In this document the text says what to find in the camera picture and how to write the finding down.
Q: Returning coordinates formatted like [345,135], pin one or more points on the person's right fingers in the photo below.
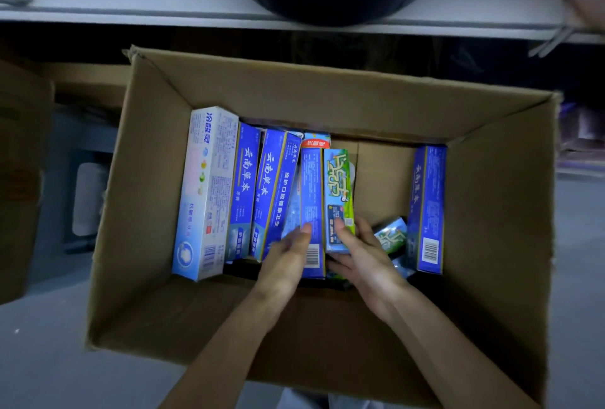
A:
[364,234]

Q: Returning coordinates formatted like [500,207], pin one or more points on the brown cardboard box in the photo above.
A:
[21,186]

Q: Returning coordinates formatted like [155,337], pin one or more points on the person's left hand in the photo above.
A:
[281,276]

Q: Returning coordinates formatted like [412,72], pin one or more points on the person's left fingers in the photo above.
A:
[295,241]

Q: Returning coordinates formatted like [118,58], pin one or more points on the red-topped toothpaste box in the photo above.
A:
[315,140]

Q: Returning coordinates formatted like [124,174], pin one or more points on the person's right hand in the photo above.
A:
[368,276]

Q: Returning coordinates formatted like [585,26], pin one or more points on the pale blue toothpaste box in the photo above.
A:
[294,208]

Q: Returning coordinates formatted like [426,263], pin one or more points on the flat cardboard piece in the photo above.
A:
[90,85]

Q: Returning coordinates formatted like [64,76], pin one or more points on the person's left forearm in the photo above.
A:
[227,356]

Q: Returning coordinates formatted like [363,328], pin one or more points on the large open cardboard box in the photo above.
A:
[331,106]

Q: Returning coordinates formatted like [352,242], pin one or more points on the person's right forearm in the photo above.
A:
[449,356]

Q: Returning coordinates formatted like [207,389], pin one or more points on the white toothpaste box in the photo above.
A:
[208,186]

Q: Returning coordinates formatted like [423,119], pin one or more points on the green toothpaste box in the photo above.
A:
[392,236]
[338,177]

